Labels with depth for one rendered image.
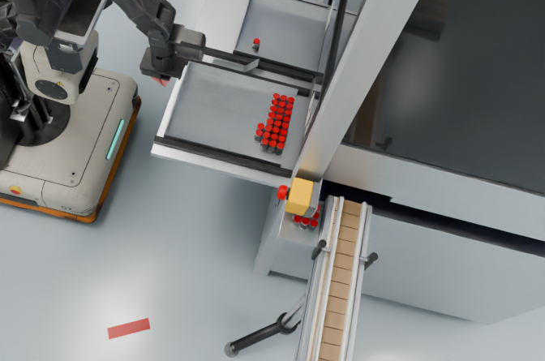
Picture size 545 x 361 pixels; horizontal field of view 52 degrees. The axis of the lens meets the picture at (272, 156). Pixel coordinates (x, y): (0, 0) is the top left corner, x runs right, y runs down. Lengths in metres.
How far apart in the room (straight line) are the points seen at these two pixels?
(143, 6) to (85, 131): 1.20
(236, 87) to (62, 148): 0.87
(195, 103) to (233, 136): 0.15
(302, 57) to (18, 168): 1.16
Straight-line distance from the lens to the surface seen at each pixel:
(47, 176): 2.29
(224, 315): 2.36
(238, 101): 1.69
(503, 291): 2.13
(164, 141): 1.60
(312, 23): 1.91
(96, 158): 2.29
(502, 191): 1.43
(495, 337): 2.68
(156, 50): 1.33
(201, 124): 1.65
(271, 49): 1.82
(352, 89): 1.11
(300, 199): 1.41
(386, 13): 0.94
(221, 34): 1.83
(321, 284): 1.46
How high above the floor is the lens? 2.32
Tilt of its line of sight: 63 degrees down
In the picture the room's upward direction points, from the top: 18 degrees clockwise
